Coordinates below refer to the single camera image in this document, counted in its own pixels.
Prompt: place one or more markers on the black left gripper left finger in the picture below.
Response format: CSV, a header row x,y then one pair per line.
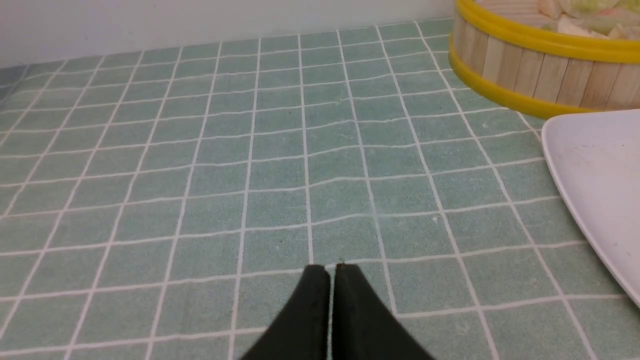
x,y
300,330

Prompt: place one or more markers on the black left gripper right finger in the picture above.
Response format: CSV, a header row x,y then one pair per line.
x,y
362,327

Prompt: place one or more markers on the white square plate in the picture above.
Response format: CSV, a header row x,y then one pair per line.
x,y
594,160

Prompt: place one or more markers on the green checked tablecloth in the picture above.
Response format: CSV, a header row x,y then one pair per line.
x,y
163,204

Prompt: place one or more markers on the bamboo steamer basket yellow rim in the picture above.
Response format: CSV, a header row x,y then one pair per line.
x,y
501,50

